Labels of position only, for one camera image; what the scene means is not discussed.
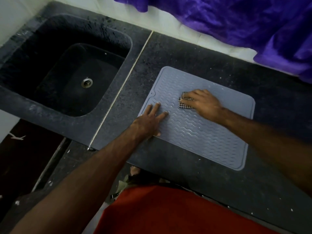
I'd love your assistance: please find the person's left hand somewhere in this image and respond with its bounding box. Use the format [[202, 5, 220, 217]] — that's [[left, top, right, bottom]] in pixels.
[[130, 101, 169, 138]]

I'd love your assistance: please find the person's right forearm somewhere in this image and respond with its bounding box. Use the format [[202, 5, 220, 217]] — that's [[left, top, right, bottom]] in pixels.
[[220, 108, 312, 197]]

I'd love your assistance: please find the olive green cloth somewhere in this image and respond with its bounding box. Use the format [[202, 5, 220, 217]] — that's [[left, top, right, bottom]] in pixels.
[[114, 174, 133, 193]]

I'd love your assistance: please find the person's left forearm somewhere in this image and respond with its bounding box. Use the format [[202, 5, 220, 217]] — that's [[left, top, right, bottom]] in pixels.
[[9, 129, 147, 234]]

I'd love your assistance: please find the black white checkered cloth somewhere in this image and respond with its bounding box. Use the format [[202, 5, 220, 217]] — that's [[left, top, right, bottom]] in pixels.
[[177, 92, 197, 111]]

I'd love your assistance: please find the person's red garment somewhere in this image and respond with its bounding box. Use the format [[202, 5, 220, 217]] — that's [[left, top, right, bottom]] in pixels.
[[94, 184, 279, 234]]

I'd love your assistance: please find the purple cloth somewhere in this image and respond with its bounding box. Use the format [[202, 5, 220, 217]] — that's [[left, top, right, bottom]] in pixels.
[[113, 0, 312, 85]]

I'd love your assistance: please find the person's right hand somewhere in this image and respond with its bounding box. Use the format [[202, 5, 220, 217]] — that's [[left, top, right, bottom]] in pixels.
[[179, 89, 228, 124]]

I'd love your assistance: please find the metal sink drain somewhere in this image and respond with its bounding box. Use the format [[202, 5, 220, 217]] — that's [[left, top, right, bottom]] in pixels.
[[81, 77, 94, 89]]

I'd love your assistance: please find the grey ribbed silicone mat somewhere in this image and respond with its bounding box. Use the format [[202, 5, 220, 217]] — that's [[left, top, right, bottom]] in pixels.
[[137, 66, 256, 171]]

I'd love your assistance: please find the black stone sink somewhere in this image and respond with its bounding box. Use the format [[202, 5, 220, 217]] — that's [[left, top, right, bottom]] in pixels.
[[0, 13, 133, 118]]

